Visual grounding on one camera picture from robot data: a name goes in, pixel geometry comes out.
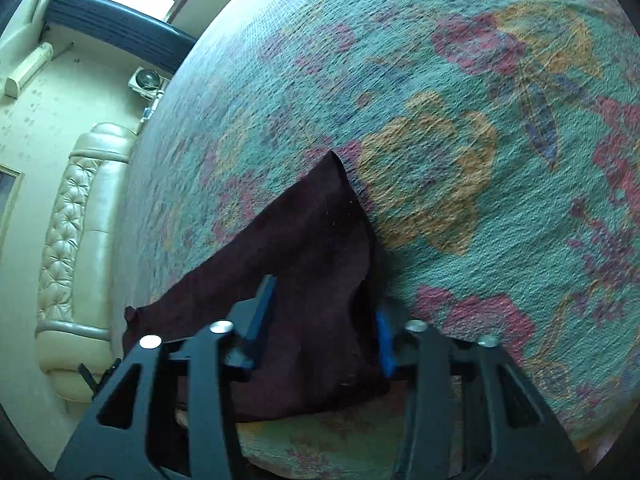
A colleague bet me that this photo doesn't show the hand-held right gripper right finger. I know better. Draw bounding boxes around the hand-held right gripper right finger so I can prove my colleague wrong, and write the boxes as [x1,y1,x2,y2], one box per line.
[375,310,587,480]

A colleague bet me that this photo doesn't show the white wall air conditioner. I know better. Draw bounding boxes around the white wall air conditioner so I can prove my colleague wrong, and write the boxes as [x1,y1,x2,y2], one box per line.
[5,42,54,100]

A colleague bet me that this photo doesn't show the dark blue curtain valance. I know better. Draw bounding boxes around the dark blue curtain valance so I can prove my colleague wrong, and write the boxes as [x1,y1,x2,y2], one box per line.
[44,0,198,68]

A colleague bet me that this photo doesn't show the dark maroon pants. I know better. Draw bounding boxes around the dark maroon pants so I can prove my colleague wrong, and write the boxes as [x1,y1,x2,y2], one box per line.
[122,151,393,476]

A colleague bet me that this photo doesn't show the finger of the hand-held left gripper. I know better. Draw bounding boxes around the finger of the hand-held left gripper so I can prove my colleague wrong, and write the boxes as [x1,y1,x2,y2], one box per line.
[77,357,122,402]

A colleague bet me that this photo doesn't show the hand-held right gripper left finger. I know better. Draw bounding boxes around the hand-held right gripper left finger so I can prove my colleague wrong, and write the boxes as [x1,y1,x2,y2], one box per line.
[54,275,277,480]

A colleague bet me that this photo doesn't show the white wall fan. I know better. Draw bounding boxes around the white wall fan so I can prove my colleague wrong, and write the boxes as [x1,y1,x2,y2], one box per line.
[127,66,171,96]

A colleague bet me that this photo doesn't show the gold framed wall picture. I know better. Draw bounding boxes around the gold framed wall picture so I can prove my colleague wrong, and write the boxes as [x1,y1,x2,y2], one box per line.
[0,164,25,241]

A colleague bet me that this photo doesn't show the floral woven blanket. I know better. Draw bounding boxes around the floral woven blanket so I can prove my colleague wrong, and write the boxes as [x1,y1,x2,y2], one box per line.
[120,0,640,480]

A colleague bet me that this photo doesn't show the cream tufted leather headboard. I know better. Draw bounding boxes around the cream tufted leather headboard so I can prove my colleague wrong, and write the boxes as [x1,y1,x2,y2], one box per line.
[34,122,138,403]

